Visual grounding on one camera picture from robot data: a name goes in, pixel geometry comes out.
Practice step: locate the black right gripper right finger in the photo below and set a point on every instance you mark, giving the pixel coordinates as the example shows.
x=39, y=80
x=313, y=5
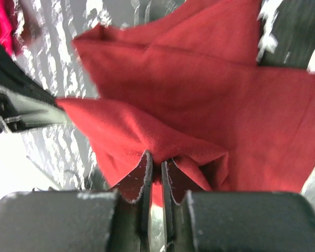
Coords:
x=235, y=221

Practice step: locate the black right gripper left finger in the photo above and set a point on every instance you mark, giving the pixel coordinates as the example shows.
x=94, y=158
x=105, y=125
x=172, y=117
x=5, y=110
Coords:
x=78, y=220

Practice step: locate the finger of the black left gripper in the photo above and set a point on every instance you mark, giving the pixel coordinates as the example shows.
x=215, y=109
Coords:
x=12, y=78
x=26, y=108

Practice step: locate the dark red t-shirt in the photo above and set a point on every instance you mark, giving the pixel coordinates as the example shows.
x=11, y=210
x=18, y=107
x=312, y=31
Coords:
x=187, y=88

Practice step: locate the folded pink t-shirt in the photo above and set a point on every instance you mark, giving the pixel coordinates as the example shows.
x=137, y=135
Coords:
x=6, y=30

